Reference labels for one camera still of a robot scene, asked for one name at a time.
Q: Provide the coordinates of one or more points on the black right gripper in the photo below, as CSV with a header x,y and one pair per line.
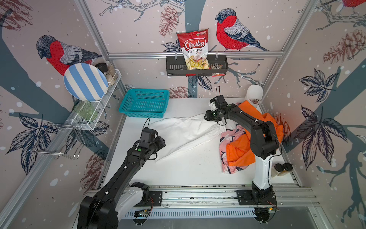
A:
x,y
207,116

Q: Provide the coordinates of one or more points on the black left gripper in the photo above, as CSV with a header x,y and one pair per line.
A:
x,y
161,142

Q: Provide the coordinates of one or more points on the white shorts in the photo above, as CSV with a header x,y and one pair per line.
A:
x,y
183,134

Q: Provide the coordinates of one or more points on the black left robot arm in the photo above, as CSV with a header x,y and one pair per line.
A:
x,y
100,211

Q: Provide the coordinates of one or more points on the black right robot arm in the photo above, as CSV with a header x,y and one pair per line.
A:
x,y
257,146

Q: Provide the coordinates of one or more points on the pink patterned cloth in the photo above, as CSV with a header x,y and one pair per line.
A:
x,y
226,138

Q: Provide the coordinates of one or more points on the teal plastic basket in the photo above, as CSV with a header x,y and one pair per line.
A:
x,y
145,103

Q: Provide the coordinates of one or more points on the white mannequin head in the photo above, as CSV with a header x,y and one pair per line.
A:
x,y
254,95

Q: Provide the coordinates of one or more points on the orange cloth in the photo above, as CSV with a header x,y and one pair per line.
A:
x,y
239,152

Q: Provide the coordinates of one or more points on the red Chuba chips bag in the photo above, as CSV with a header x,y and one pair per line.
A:
x,y
194,47

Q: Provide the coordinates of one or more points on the green glass cup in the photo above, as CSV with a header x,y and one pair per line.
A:
x,y
86,110

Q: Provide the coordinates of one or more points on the beige spice jar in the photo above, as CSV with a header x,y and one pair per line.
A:
x,y
111,74

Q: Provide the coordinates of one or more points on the black lid shaker bottle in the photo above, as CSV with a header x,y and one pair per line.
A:
x,y
277,169

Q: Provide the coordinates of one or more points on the blue white striped plate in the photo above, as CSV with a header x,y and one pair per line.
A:
x,y
85,82

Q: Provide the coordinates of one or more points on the dark lid spice jar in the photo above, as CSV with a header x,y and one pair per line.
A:
x,y
103,67

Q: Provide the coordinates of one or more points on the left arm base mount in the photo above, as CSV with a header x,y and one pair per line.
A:
x,y
151,198

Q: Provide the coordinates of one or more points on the clear acrylic wall shelf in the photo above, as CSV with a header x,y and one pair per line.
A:
x,y
77,121

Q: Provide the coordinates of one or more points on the metal wire rack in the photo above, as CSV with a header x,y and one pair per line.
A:
x,y
67,142

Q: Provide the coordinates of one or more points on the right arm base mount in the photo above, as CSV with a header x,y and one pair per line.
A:
x,y
256,197

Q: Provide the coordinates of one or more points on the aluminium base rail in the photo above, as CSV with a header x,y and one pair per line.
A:
x,y
231,196

